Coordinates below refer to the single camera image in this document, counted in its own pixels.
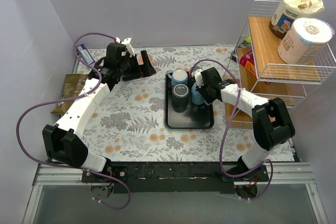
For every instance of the black tray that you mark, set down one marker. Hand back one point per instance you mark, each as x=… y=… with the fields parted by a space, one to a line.
x=188 y=116

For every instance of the brown snack bag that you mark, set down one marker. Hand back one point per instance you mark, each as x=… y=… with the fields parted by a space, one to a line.
x=73 y=85

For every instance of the wrapped white toilet roll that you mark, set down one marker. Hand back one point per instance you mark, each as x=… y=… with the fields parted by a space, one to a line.
x=304 y=40

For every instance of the pink orange box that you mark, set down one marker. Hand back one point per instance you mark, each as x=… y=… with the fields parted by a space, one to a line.
x=247 y=67

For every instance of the small purple white box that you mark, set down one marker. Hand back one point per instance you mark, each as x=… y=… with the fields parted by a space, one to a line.
x=84 y=53

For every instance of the wire wooden shelf rack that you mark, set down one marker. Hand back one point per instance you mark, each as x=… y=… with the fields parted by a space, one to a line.
x=275 y=78

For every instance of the floral table mat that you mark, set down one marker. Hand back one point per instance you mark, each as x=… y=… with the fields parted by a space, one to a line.
x=129 y=123

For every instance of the blue white mug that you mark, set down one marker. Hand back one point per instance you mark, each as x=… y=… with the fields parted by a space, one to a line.
x=178 y=77

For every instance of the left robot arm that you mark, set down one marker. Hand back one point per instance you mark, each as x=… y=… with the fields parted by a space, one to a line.
x=63 y=140

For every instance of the brown printed toilet roll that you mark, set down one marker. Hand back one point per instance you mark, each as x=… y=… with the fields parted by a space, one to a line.
x=290 y=10

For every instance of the dark grey mug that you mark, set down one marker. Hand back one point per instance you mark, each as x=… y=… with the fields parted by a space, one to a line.
x=180 y=97

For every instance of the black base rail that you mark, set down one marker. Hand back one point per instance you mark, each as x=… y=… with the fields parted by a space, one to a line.
x=166 y=177

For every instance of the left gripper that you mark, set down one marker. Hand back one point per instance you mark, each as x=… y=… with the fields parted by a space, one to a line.
x=135 y=66

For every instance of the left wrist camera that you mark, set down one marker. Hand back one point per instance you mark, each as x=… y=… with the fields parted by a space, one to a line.
x=127 y=43

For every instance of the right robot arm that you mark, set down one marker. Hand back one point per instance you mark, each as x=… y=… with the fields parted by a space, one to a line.
x=272 y=124

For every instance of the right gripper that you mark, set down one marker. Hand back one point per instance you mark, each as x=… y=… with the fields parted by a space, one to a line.
x=202 y=92

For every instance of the light blue faceted mug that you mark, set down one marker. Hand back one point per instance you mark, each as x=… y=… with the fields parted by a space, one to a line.
x=196 y=97

